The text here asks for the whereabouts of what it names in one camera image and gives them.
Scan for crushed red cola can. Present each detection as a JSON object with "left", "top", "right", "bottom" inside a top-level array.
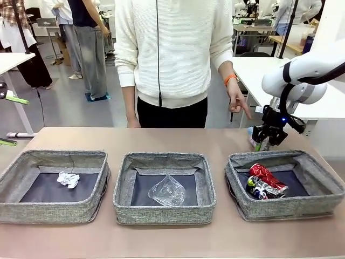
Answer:
[{"left": 249, "top": 163, "right": 288, "bottom": 193}]

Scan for brown cardboard box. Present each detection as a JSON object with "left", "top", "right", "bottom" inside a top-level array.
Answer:
[{"left": 57, "top": 36, "right": 72, "bottom": 67}]

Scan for person's left hand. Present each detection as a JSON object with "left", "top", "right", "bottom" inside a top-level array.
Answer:
[{"left": 225, "top": 80, "right": 253, "bottom": 120}]

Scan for person in white sweater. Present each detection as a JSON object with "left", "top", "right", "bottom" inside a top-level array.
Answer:
[{"left": 113, "top": 0, "right": 234, "bottom": 110}]

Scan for black floor cable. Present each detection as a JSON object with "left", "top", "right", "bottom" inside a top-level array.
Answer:
[{"left": 36, "top": 88, "right": 46, "bottom": 127}]

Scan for bystander in light blue shirt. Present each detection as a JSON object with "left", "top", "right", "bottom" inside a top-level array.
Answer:
[{"left": 274, "top": 0, "right": 323, "bottom": 36}]

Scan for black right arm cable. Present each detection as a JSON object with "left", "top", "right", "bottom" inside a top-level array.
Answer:
[{"left": 279, "top": 63, "right": 345, "bottom": 135}]

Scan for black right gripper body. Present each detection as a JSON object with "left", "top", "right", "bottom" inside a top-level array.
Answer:
[{"left": 258, "top": 105, "right": 289, "bottom": 133}]

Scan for person's right forearm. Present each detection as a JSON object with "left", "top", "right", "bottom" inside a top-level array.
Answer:
[{"left": 121, "top": 85, "right": 139, "bottom": 121}]

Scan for blue floor mat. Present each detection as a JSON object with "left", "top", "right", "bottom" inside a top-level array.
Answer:
[{"left": 85, "top": 91, "right": 111, "bottom": 103}]

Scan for thin black pole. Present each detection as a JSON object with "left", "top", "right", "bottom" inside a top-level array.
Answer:
[
  {"left": 12, "top": 0, "right": 31, "bottom": 54},
  {"left": 277, "top": 0, "right": 300, "bottom": 59}
]

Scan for grey fabric basket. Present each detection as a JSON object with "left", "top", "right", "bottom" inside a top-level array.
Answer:
[
  {"left": 0, "top": 149, "right": 111, "bottom": 224},
  {"left": 112, "top": 151, "right": 217, "bottom": 226},
  {"left": 224, "top": 149, "right": 345, "bottom": 222}
]

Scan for orange wristwatch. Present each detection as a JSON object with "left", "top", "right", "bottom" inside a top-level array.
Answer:
[{"left": 224, "top": 74, "right": 240, "bottom": 87}]

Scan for black trousers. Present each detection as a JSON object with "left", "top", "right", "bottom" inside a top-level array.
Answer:
[{"left": 136, "top": 96, "right": 208, "bottom": 128}]

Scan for crushed blue Pepsi can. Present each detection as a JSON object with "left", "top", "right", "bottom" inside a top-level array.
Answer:
[{"left": 246, "top": 175, "right": 281, "bottom": 200}]

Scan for grey shoebox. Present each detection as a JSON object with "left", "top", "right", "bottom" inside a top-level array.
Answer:
[{"left": 35, "top": 17, "right": 59, "bottom": 28}]

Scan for dark purple bottle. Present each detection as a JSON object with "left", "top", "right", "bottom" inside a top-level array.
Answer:
[{"left": 302, "top": 29, "right": 315, "bottom": 54}]

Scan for person's left forearm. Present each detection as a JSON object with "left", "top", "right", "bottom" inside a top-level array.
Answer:
[{"left": 217, "top": 60, "right": 234, "bottom": 79}]

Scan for white paper ball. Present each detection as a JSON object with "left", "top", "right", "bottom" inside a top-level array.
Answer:
[{"left": 56, "top": 171, "right": 81, "bottom": 189}]

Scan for bystander in white coat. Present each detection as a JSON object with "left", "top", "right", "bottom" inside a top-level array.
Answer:
[{"left": 0, "top": 0, "right": 53, "bottom": 90}]

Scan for crushed clear plastic container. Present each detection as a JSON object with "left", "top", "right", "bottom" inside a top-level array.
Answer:
[{"left": 147, "top": 174, "right": 187, "bottom": 207}]

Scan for clear plastic water bottle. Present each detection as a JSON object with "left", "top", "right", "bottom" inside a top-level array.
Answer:
[{"left": 247, "top": 126, "right": 272, "bottom": 151}]

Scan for bystander in grey wide trousers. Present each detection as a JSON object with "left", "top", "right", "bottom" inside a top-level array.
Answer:
[{"left": 67, "top": 0, "right": 111, "bottom": 101}]

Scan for wooden workbench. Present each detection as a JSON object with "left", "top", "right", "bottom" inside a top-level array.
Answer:
[{"left": 268, "top": 35, "right": 311, "bottom": 59}]

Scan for white height-adjustable desk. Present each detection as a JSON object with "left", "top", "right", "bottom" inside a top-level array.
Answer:
[{"left": 0, "top": 52, "right": 37, "bottom": 139}]

